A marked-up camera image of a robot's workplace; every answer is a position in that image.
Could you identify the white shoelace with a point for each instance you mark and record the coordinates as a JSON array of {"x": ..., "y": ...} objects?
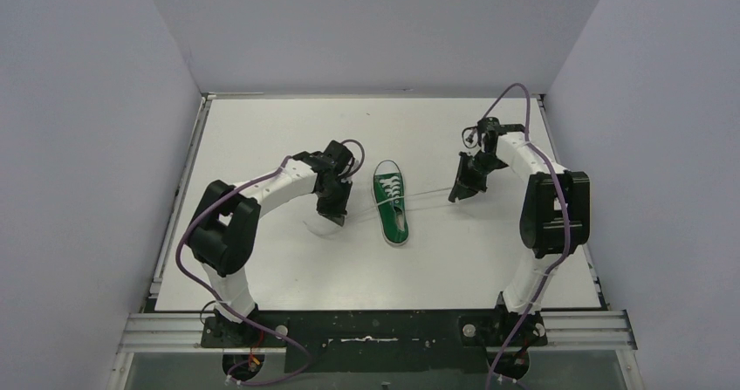
[{"x": 321, "y": 227}]

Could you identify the green canvas sneaker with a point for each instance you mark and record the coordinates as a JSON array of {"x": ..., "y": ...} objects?
[{"x": 388, "y": 190}]

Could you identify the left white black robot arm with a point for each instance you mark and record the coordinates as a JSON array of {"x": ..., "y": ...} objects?
[{"x": 221, "y": 235}]

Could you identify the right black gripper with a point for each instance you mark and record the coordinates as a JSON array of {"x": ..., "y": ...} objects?
[{"x": 468, "y": 175}]

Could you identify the aluminium front rail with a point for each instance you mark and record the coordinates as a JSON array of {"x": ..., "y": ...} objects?
[{"x": 181, "y": 332}]

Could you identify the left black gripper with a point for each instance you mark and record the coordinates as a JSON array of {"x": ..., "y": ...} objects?
[{"x": 336, "y": 213}]

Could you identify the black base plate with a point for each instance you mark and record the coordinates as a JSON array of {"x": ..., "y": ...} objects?
[{"x": 398, "y": 341}]

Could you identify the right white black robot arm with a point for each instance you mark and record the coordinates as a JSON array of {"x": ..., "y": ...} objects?
[{"x": 556, "y": 212}]

